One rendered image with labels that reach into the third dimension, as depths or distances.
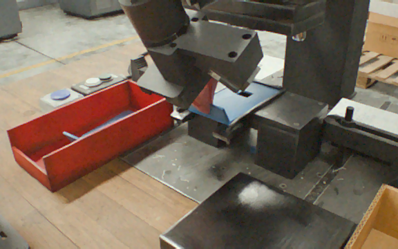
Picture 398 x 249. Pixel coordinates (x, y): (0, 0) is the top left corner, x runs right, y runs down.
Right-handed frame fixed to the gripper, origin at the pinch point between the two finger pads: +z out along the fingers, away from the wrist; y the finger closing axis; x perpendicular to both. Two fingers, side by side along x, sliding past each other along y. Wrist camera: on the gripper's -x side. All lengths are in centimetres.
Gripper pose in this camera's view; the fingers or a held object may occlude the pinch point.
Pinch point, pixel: (204, 106)
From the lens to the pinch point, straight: 50.4
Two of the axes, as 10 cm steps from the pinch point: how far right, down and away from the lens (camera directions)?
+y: 5.5, -7.6, 3.5
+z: 3.1, 5.7, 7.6
